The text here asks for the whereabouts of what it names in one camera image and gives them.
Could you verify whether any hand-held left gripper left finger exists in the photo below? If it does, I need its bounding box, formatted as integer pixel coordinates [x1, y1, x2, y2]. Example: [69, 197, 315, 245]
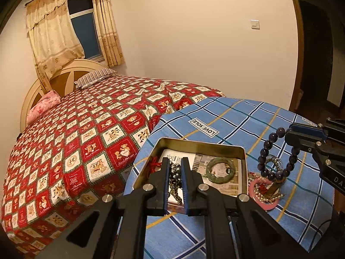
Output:
[33, 157, 173, 259]

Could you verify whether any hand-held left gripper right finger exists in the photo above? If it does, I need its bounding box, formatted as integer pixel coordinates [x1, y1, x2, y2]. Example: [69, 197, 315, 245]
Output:
[180, 157, 311, 259]

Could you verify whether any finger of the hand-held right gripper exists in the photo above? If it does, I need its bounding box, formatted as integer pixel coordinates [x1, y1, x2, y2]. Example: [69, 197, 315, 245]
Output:
[285, 130, 324, 152]
[290, 122, 328, 140]

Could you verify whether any dark shiny bead bracelet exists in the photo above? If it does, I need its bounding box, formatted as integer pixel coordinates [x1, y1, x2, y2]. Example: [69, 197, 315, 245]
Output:
[168, 163, 186, 206]

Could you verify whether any purple bead bracelet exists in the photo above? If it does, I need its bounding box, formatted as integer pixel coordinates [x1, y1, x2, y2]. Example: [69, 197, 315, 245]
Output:
[257, 127, 300, 182]

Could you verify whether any rectangular metal tin box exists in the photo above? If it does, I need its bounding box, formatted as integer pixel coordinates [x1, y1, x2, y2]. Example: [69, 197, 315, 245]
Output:
[132, 137, 249, 214]

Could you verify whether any gold pearl chain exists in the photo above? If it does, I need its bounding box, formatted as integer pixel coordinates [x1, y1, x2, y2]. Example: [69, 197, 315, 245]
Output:
[253, 187, 287, 204]

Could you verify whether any pink bangle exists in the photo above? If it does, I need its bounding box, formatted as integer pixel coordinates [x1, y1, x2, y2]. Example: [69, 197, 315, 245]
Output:
[248, 177, 281, 212]

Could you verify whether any green jade bangle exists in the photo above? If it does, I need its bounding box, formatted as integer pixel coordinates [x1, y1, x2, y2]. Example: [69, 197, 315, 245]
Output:
[206, 158, 234, 185]

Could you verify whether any blue plaid towel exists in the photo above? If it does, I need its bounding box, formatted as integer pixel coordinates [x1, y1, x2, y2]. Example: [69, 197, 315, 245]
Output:
[122, 96, 336, 259]

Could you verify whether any bed with red quilt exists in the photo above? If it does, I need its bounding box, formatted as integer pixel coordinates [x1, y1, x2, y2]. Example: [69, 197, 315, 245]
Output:
[0, 75, 227, 254]

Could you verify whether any striped pillow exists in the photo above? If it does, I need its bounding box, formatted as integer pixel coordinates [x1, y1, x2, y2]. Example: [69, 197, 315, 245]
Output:
[74, 68, 118, 90]

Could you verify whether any pink pillow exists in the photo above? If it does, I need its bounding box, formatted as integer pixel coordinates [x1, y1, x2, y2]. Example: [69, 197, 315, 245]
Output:
[26, 90, 61, 125]

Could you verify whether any cream wooden headboard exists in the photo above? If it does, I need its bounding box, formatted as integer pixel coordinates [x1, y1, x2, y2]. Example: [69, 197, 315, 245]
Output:
[20, 58, 109, 126]

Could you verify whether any narrow beige floral curtain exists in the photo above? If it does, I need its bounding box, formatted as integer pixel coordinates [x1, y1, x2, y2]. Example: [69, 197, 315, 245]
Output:
[90, 0, 126, 68]

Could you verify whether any window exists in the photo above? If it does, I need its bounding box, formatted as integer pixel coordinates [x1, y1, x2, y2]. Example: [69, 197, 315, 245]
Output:
[66, 0, 104, 61]

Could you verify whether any wide beige floral curtain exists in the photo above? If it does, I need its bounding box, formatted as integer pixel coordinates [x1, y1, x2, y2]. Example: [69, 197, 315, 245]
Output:
[25, 0, 86, 93]

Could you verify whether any red knotted cord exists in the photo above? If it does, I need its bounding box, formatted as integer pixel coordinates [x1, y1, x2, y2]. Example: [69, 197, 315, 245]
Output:
[149, 155, 164, 174]

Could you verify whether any clear crystal bead bracelet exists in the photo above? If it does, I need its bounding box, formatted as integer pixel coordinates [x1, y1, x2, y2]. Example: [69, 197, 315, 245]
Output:
[265, 155, 284, 174]

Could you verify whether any brown wooden door frame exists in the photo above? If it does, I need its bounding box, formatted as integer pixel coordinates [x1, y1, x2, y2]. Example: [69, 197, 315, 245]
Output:
[285, 0, 307, 112]

